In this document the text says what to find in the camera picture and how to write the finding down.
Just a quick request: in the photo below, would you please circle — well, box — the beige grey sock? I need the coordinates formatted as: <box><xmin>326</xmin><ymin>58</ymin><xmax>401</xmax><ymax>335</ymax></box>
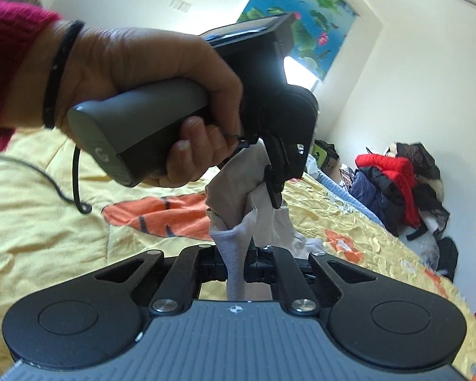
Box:
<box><xmin>204</xmin><ymin>145</ymin><xmax>327</xmax><ymax>300</ymax></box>

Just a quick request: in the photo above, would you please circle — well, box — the black cable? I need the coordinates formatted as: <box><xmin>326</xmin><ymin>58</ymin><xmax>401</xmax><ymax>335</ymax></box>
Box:
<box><xmin>0</xmin><ymin>143</ymin><xmax>92</xmax><ymax>215</ymax></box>

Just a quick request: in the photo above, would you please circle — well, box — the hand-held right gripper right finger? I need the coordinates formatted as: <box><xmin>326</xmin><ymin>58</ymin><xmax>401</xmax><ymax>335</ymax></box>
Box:
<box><xmin>244</xmin><ymin>245</ymin><xmax>366</xmax><ymax>319</ymax></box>

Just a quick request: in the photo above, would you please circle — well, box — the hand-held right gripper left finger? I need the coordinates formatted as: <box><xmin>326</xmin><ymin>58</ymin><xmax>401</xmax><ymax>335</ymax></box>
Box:
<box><xmin>96</xmin><ymin>244</ymin><xmax>228</xmax><ymax>318</ymax></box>

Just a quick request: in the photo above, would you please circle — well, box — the blue bed sheet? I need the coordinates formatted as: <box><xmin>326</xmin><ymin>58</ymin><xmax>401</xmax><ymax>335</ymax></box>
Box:
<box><xmin>305</xmin><ymin>163</ymin><xmax>393</xmax><ymax>231</ymax></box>

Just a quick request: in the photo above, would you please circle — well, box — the person's left forearm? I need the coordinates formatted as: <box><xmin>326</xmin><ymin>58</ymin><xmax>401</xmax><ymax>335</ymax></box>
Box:
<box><xmin>0</xmin><ymin>0</ymin><xmax>84</xmax><ymax>152</ymax></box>

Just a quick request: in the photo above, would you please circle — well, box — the black wristband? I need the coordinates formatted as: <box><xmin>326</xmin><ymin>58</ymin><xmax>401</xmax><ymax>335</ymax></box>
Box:
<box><xmin>42</xmin><ymin>20</ymin><xmax>86</xmax><ymax>130</ymax></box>

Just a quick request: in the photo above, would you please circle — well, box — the red jacket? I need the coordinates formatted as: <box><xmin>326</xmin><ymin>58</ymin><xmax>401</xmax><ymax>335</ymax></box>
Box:
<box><xmin>355</xmin><ymin>153</ymin><xmax>427</xmax><ymax>227</ymax></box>

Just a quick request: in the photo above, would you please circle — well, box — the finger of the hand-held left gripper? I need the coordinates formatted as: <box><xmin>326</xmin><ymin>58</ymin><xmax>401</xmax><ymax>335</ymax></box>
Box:
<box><xmin>264</xmin><ymin>135</ymin><xmax>307</xmax><ymax>210</ymax></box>

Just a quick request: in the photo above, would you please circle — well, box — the yellow printed blanket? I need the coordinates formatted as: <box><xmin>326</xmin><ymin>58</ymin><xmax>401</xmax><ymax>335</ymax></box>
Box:
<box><xmin>0</xmin><ymin>127</ymin><xmax>476</xmax><ymax>381</ymax></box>

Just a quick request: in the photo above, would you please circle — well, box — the window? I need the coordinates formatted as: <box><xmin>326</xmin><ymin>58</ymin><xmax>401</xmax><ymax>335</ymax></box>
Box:
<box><xmin>283</xmin><ymin>56</ymin><xmax>322</xmax><ymax>92</ymax></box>

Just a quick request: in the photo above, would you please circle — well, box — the black clothing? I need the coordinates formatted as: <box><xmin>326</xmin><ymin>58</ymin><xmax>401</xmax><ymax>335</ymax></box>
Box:
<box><xmin>436</xmin><ymin>237</ymin><xmax>459</xmax><ymax>282</ymax></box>

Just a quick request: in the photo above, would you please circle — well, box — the person's left hand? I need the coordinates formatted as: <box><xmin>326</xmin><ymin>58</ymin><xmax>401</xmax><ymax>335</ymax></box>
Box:
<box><xmin>56</xmin><ymin>27</ymin><xmax>244</xmax><ymax>186</ymax></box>

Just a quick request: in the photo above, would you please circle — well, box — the navy jacket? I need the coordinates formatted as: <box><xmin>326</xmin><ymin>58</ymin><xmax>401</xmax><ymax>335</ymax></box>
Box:
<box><xmin>349</xmin><ymin>167</ymin><xmax>409</xmax><ymax>235</ymax></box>

